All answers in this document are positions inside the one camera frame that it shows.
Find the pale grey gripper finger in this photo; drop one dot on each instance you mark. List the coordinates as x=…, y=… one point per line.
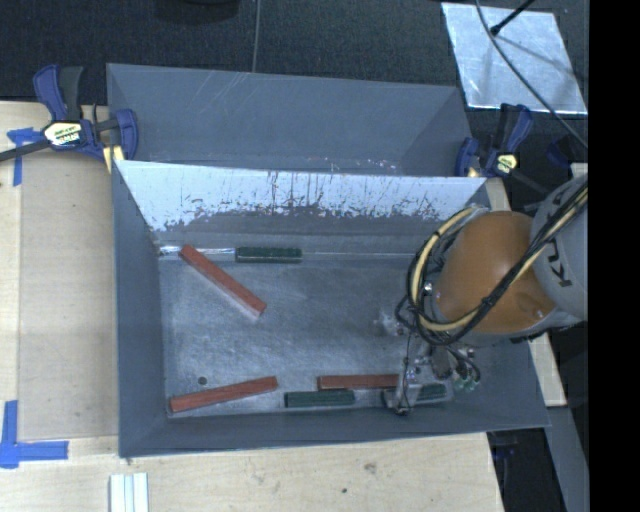
x=403, y=393
x=416, y=386

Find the dark green flat block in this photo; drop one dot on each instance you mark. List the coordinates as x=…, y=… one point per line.
x=269, y=254
x=320, y=399
x=434, y=393

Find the red-brown flat block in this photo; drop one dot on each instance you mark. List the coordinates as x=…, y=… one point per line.
x=222, y=280
x=357, y=382
x=222, y=395

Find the grey metal bin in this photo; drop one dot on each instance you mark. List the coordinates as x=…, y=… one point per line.
x=310, y=330

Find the pale wood board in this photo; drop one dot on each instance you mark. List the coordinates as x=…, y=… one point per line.
x=65, y=300

